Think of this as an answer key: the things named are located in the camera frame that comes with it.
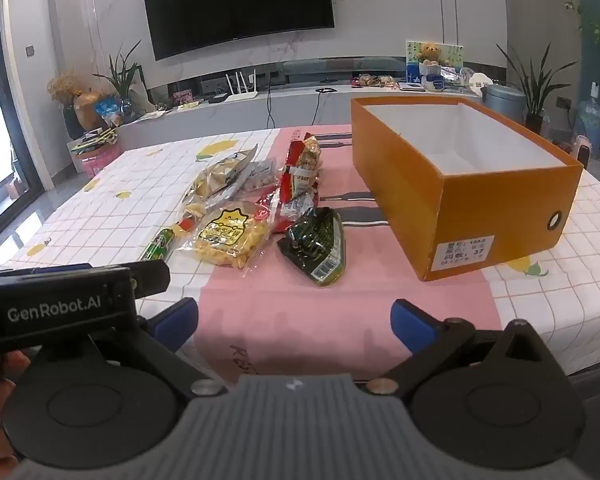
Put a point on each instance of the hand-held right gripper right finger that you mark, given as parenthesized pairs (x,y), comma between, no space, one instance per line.
(411,324)

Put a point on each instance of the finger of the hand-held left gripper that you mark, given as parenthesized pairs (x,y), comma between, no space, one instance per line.
(151,279)

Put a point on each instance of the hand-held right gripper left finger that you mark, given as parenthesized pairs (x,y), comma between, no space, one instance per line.
(176,319)

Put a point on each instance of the green snack packet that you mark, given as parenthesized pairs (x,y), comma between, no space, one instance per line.
(159,245)

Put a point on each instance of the yellow cracker packet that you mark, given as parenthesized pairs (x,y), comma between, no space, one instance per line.
(230,240)

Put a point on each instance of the bread bun snack bag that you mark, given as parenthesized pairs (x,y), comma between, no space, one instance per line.
(217,175)

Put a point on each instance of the dark green seaweed packet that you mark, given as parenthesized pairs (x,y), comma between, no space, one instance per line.
(312,245)

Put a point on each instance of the orange cardboard box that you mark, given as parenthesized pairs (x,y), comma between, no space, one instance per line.
(480,210)

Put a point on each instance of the clear grey snack packet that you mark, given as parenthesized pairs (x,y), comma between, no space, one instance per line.
(261,175)

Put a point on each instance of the red yellow stick snack packet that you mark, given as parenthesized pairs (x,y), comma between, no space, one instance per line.
(300,165)

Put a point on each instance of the pile of wrapped snacks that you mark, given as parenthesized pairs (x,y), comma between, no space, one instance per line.
(375,80)

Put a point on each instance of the blue packet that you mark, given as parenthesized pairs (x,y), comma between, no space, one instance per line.
(107,110)

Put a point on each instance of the golden jar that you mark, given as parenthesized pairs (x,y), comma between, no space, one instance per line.
(91,107)

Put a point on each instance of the glass sliding door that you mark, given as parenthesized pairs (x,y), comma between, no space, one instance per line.
(0,135)

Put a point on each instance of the black set-top box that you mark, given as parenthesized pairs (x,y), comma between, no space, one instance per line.
(219,99)

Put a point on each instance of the long leaf potted plant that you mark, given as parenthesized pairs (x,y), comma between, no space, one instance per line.
(122,77)

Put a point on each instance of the white router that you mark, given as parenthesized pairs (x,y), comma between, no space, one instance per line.
(242,95)

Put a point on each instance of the dried yellow flowers vase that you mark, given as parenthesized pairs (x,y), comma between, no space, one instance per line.
(66,90)

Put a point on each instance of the grey tv cabinet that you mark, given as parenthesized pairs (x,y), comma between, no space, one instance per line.
(300,107)

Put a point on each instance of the grey blue trash can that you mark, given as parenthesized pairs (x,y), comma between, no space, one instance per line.
(502,102)

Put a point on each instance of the blue white cups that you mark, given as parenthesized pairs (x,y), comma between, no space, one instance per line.
(433,82)

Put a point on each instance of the pink small appliance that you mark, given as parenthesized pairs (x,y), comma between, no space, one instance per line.
(582,152)

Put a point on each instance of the white round item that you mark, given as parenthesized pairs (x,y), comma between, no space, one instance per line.
(480,82)

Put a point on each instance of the large water bottle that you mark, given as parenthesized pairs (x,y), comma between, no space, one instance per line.
(591,127)

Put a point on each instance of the tall potted plant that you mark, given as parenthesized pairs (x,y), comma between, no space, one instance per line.
(535,85)

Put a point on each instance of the teddy bear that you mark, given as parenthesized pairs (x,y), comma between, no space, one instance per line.
(430,54)

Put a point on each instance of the black television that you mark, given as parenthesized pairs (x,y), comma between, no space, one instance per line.
(235,5)

